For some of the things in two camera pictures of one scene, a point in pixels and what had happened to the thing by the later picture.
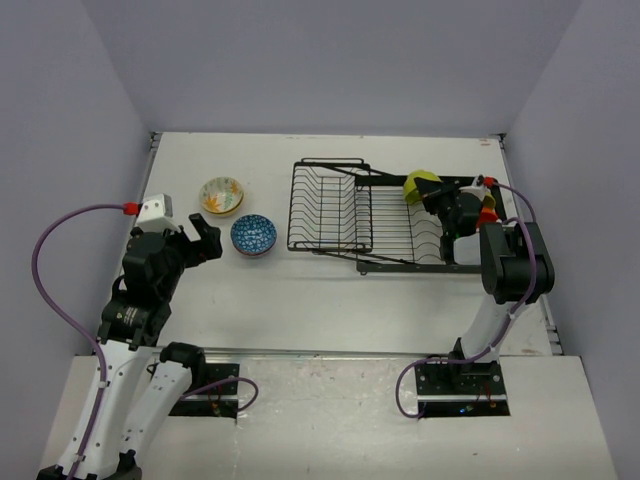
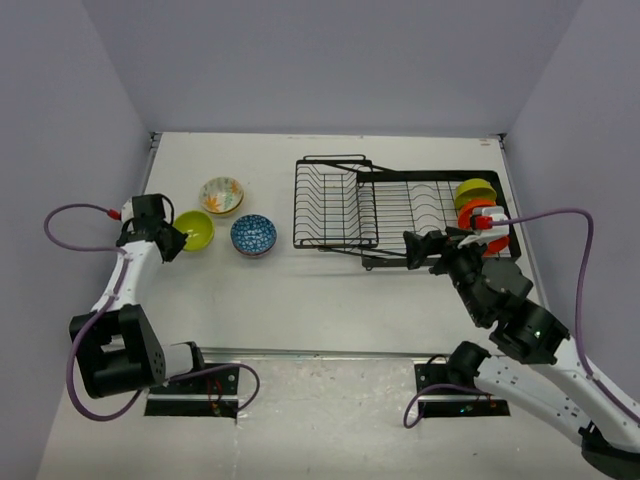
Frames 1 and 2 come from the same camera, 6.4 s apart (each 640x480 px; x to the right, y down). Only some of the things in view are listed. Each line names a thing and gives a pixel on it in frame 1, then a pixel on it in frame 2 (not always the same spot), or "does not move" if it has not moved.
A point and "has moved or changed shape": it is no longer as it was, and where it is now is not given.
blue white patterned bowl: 253,234 does not move
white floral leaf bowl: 221,195 does not move
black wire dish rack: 352,214 does not move
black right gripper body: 443,206 → 459,263
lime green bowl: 411,192 has moved or changed shape
